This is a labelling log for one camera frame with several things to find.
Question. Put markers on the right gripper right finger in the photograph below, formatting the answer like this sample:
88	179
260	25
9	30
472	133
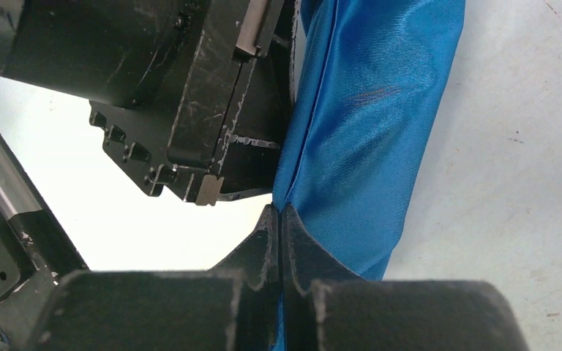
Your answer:
326	306

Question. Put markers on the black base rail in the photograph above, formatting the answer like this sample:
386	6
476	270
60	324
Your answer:
35	252

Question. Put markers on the blue cloth napkin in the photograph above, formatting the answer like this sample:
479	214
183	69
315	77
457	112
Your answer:
371	83

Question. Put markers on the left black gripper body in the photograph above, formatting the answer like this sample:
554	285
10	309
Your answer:
192	96

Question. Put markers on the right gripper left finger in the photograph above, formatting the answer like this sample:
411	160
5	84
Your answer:
232	306

